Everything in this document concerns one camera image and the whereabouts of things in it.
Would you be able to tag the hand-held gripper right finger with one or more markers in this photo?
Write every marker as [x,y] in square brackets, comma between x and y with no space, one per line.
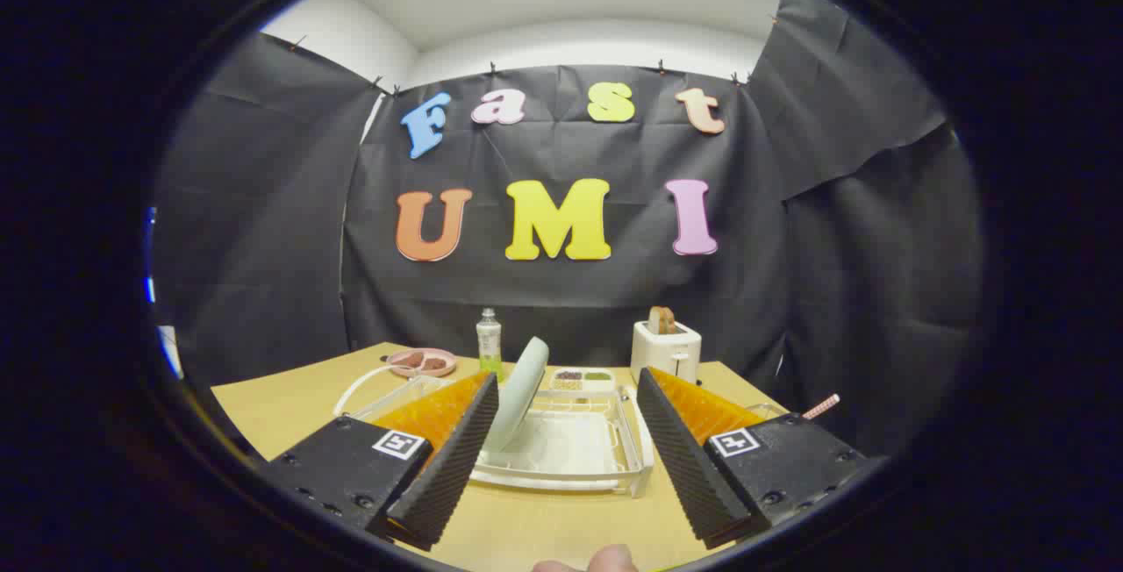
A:
[689,458]

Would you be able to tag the clear bottle with green drink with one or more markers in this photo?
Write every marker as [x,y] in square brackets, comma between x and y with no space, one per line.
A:
[489,344]

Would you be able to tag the bread slice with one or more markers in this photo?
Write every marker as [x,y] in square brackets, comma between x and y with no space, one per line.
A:
[661,320]

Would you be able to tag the pale green plate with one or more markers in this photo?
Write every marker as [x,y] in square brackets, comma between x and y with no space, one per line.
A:
[522,388]

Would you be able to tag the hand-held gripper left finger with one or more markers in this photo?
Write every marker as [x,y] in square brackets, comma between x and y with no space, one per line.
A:
[452,454]

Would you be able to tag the white toaster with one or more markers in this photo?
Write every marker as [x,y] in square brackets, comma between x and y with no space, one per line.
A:
[665,353]

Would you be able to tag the pink plate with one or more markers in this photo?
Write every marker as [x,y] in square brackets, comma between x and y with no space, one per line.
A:
[421,363]

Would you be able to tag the white side table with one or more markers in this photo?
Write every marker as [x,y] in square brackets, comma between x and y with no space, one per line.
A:
[171,353]

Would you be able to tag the white divided condiment tray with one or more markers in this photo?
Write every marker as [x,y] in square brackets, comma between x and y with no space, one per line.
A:
[582,376]

